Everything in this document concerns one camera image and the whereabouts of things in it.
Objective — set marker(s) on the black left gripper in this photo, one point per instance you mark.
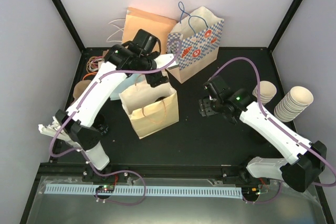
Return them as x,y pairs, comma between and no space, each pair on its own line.
155,81

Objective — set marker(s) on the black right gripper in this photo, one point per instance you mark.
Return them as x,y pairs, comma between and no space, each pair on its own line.
206,109

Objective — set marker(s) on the beige kraft paper bag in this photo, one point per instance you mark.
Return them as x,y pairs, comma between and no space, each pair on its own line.
147,116

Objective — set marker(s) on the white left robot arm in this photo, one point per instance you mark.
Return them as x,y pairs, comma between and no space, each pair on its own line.
120,62

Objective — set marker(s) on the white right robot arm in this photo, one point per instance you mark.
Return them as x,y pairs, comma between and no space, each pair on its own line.
300,164

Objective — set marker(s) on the light blue paper bag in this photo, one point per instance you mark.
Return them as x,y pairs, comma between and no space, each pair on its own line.
131,80

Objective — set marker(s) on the orange paper bag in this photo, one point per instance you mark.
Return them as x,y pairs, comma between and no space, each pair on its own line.
157,25

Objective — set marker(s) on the flat brown paper bags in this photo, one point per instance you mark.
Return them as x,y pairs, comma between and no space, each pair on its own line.
94,64

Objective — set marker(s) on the short white cup stack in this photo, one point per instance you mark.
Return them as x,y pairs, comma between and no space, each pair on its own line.
267,91

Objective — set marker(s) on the blue checkered paper bag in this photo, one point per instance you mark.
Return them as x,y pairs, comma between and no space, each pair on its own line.
195,40

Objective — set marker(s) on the black cup with white print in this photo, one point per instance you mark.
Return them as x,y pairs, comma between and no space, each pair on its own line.
100,124

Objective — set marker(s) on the brown pulp carrier stack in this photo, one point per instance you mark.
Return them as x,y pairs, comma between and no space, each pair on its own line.
79,89

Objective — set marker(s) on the tall white cup stack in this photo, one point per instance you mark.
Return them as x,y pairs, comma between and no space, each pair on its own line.
293,104

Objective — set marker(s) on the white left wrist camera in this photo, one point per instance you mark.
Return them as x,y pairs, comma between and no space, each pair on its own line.
166,61

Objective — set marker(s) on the light blue cable duct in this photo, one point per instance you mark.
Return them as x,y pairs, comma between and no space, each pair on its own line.
149,191

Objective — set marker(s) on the black frame post left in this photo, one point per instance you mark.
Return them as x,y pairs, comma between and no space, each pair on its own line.
69,24

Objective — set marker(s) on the black frame post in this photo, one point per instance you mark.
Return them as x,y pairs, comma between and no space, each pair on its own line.
294,6
69,24

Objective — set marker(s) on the black frame post right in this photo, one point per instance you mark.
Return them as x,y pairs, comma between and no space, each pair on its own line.
294,6

